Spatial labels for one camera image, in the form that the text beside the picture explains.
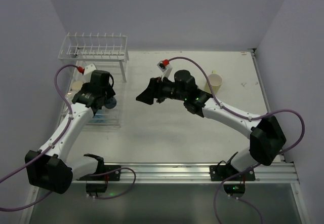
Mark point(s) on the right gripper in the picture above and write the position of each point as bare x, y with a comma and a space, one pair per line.
157, 89

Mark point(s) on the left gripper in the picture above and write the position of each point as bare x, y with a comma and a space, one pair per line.
109, 92

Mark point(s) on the navy patterned cup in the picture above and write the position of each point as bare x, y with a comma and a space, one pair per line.
110, 103

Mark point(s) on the light blue mug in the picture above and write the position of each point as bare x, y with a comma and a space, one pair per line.
103, 117

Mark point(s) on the yellow green mug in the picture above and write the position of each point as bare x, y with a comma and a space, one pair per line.
216, 82

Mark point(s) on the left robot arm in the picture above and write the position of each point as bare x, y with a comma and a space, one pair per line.
48, 167

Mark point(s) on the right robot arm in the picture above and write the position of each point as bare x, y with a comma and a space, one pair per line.
265, 134

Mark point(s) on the cream white cup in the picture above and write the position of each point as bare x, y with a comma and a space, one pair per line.
75, 87

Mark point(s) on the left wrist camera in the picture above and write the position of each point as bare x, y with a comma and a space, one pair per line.
89, 69

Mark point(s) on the white wire dish rack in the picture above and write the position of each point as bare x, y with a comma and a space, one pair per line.
108, 52

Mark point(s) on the aluminium mounting rail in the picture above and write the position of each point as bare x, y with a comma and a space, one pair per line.
199, 173

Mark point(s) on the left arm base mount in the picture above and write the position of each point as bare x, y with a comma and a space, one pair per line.
98, 189

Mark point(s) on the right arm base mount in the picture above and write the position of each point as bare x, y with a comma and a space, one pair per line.
223, 170

